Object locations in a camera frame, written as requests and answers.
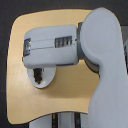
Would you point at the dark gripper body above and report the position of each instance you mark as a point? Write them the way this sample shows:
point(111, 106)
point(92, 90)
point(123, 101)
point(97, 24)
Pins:
point(37, 72)

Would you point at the dark purple grape bunch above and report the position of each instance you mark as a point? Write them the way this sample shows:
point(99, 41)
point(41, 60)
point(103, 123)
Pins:
point(38, 79)

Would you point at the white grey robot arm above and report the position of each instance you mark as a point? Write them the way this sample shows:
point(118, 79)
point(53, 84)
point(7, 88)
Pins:
point(98, 41)

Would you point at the white round plate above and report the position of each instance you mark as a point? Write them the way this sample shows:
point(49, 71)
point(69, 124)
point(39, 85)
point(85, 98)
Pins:
point(47, 77)

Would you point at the white table base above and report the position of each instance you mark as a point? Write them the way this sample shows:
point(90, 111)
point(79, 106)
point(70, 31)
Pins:
point(61, 120)

